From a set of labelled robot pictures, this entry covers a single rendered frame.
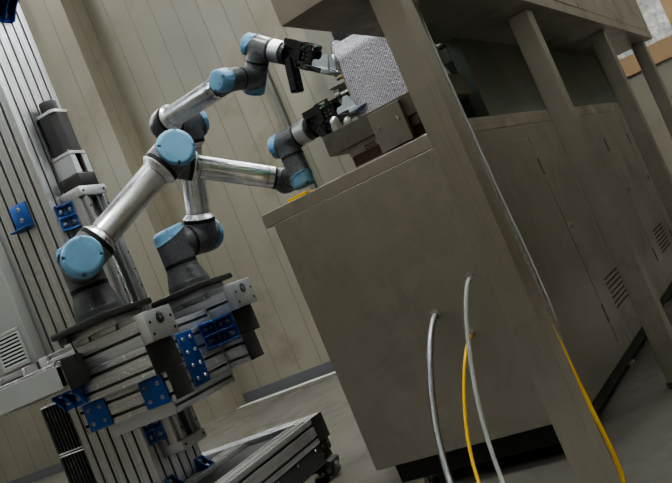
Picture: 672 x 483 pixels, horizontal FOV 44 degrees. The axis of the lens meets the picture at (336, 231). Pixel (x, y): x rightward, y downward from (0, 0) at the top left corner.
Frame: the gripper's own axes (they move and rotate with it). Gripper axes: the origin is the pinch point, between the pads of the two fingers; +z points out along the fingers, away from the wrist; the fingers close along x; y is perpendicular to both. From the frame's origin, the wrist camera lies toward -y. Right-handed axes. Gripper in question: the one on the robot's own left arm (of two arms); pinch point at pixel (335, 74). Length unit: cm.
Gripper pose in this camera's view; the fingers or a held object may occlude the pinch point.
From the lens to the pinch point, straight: 262.3
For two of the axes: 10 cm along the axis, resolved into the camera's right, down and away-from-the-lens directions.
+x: 4.8, -1.5, 8.6
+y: 2.1, -9.4, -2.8
